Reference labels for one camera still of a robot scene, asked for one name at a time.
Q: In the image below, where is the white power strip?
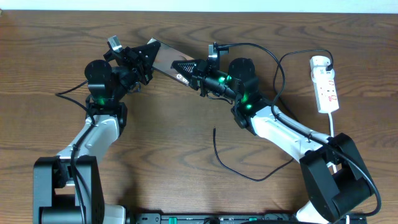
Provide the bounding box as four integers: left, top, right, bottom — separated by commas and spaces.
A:
310, 55, 339, 114

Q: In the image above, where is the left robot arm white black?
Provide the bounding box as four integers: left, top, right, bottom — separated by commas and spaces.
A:
32, 36, 161, 223

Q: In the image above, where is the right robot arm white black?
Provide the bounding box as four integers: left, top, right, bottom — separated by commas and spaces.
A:
172, 58, 379, 223

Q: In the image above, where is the white power strip cord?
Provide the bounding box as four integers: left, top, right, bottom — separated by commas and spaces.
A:
328, 112, 351, 224

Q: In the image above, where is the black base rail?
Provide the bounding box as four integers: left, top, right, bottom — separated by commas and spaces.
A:
135, 212, 368, 224

